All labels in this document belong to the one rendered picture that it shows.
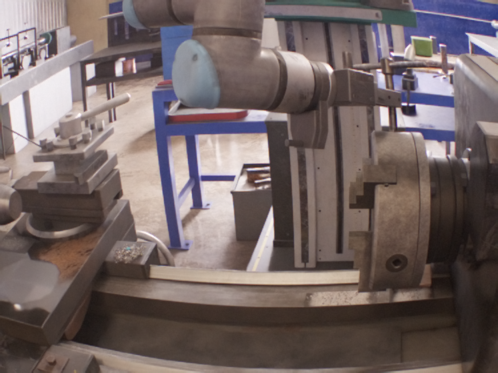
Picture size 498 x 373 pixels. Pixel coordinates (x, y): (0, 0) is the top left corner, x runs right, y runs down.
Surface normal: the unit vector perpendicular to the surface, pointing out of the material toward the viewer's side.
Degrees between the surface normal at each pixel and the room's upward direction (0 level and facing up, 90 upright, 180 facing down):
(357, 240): 71
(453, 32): 90
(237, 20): 80
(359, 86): 76
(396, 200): 58
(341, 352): 18
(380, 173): 41
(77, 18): 90
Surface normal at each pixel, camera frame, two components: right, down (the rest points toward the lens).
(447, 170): -0.14, -0.71
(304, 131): -0.88, 0.02
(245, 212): -0.14, 0.43
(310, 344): 0.15, -0.77
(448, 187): -0.19, -0.39
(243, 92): 0.36, 0.68
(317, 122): 0.47, 0.09
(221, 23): -0.14, 0.19
